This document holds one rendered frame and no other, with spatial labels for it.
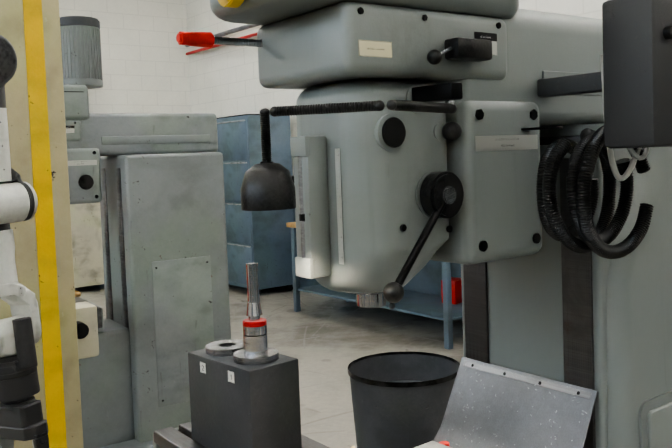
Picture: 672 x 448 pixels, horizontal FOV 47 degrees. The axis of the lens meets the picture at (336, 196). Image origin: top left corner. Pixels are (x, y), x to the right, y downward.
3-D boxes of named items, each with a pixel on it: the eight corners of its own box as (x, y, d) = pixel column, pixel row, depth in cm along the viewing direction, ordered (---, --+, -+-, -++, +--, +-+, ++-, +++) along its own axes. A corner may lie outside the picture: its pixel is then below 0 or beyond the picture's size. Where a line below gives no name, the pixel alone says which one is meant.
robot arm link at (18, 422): (-21, 442, 151) (-30, 381, 150) (21, 425, 159) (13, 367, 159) (20, 446, 144) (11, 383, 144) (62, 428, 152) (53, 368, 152)
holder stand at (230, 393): (253, 469, 145) (248, 364, 144) (190, 440, 161) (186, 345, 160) (302, 451, 153) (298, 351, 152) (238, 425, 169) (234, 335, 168)
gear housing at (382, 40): (349, 72, 104) (346, -3, 103) (255, 89, 123) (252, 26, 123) (513, 80, 124) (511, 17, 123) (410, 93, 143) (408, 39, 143)
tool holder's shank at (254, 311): (255, 317, 154) (253, 261, 153) (265, 319, 152) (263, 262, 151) (243, 320, 152) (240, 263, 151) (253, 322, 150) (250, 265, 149)
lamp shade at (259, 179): (232, 211, 99) (230, 163, 99) (254, 207, 106) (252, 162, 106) (284, 210, 97) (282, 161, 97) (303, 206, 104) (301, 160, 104)
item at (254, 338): (257, 348, 155) (256, 321, 155) (272, 351, 152) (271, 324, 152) (239, 352, 152) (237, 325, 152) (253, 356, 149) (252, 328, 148)
